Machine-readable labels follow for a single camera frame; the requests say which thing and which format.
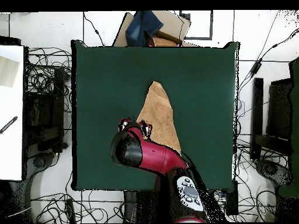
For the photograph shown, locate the orange terry towel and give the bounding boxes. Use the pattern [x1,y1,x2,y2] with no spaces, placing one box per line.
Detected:
[136,80,183,155]

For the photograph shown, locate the dark green table cloth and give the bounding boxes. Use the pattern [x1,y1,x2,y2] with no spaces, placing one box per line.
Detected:
[71,40,241,193]

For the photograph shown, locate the brown folded towel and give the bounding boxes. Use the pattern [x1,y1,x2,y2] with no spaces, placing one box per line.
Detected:
[148,30,183,48]

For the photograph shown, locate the blue jeans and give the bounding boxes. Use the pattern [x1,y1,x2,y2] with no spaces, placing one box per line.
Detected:
[125,10,164,47]

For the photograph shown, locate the brown cardboard box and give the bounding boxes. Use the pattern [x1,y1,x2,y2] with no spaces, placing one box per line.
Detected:
[112,10,201,48]

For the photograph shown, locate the black power strip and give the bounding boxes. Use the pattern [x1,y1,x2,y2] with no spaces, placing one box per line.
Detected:
[65,198,76,224]

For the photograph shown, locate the black box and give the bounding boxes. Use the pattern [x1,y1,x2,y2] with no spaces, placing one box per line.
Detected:
[224,180,239,216]

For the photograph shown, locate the white table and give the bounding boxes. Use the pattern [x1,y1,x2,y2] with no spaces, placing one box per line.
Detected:
[0,45,25,181]

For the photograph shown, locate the black striped bar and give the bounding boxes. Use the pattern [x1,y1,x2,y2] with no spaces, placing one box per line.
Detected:
[0,115,19,135]

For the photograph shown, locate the beige box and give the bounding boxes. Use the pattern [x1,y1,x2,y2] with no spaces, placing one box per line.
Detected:
[0,55,20,89]

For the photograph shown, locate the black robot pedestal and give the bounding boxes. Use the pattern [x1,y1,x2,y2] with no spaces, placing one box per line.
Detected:
[123,190,169,223]

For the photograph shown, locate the black cable tangle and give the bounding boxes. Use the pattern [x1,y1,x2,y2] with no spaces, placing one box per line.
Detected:
[25,46,72,113]
[234,134,291,223]
[30,190,132,224]

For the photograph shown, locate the black metal stand frame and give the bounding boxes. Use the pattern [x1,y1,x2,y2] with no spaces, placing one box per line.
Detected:
[250,77,293,162]
[23,66,69,155]

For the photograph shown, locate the thin black cable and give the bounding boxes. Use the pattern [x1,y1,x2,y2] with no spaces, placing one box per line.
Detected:
[83,11,105,47]

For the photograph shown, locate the black cable with adapter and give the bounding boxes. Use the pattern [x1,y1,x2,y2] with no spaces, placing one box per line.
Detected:
[235,10,299,99]

